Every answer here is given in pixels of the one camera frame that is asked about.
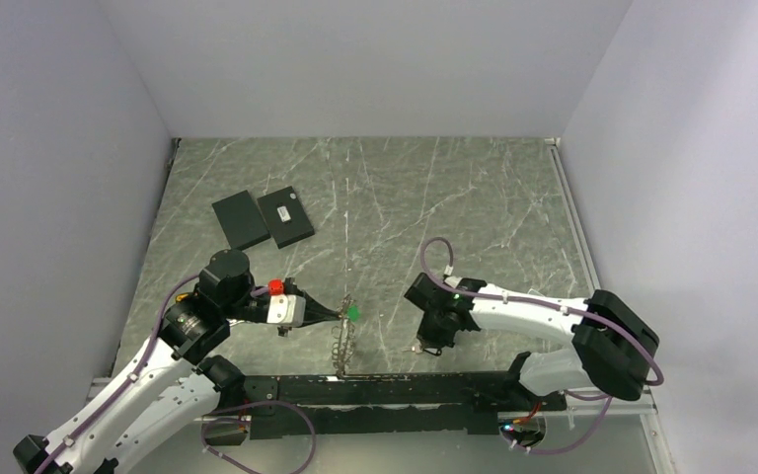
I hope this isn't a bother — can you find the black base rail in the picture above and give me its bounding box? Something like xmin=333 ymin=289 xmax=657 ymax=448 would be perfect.
xmin=216 ymin=371 xmax=567 ymax=440

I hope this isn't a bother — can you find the silver keyring chain with keys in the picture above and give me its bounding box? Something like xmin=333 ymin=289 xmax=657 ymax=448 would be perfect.
xmin=330 ymin=294 xmax=362 ymax=379

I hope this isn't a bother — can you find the black box lid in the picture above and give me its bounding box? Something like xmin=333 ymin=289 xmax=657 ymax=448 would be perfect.
xmin=212 ymin=191 xmax=270 ymax=251

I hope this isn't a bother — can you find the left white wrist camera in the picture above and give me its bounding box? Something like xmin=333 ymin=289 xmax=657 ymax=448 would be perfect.
xmin=265 ymin=294 xmax=305 ymax=328

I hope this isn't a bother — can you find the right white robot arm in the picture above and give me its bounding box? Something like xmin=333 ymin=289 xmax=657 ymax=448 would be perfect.
xmin=405 ymin=272 xmax=659 ymax=410

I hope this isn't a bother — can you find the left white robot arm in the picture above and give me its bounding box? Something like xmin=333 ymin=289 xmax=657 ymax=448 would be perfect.
xmin=13 ymin=249 xmax=342 ymax=473

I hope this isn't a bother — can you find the aluminium frame rail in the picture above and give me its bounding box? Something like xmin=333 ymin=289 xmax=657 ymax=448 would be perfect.
xmin=545 ymin=138 xmax=660 ymax=402

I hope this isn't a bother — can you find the black box with label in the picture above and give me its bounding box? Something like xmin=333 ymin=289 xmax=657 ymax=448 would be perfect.
xmin=258 ymin=187 xmax=315 ymax=249

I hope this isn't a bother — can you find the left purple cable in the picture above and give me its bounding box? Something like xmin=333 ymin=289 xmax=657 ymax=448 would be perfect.
xmin=32 ymin=275 xmax=318 ymax=474

